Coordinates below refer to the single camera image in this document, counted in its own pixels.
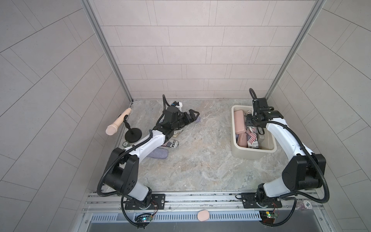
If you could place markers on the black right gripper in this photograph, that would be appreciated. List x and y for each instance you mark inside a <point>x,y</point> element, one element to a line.
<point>249,120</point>

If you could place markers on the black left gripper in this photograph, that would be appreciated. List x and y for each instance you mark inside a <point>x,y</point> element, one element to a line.
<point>189,118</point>

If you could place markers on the pink case front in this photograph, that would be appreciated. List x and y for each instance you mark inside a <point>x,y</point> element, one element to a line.
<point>239,122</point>

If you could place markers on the pink case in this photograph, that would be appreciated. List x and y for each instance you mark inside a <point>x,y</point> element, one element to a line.
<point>239,122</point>
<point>242,140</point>

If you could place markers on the flag newspaper glasses case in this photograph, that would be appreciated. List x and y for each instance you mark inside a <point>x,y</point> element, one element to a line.
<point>252,134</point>

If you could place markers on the magazine print glasses case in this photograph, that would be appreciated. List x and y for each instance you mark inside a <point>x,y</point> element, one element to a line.
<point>171,143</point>

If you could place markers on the cream plastic storage box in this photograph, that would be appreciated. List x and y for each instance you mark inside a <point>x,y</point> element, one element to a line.
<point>268,145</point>

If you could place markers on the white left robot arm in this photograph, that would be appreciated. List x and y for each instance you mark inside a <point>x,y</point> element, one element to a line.
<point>121,173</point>

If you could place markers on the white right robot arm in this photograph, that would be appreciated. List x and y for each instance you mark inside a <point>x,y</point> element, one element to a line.
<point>304,173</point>

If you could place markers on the black microphone stand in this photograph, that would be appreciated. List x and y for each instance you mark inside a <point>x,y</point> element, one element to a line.
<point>133,135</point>

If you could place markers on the green small object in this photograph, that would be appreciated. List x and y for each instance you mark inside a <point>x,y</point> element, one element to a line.
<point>125,144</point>

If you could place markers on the beige microphone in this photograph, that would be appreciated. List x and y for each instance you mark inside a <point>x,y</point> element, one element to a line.
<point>114,127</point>

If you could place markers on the pink oval tag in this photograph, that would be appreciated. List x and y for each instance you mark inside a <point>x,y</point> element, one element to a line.
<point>203,215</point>

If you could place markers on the right circuit board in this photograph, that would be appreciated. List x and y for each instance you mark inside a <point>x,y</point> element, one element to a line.
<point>268,217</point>

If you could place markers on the circuit board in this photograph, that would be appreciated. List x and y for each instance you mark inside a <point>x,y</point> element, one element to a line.
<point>268,217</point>
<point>144,218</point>

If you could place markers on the left circuit board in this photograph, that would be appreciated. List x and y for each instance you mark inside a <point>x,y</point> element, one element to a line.
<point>144,218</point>

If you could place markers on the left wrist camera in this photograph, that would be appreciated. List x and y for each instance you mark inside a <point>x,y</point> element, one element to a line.
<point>171,114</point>

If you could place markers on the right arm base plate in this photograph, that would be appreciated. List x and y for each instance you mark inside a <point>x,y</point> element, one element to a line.
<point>253,200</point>

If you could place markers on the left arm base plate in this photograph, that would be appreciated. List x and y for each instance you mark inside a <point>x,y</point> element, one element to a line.
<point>155,201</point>

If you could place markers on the aluminium rail frame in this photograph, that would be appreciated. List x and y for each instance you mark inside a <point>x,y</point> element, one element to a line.
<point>186,201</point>

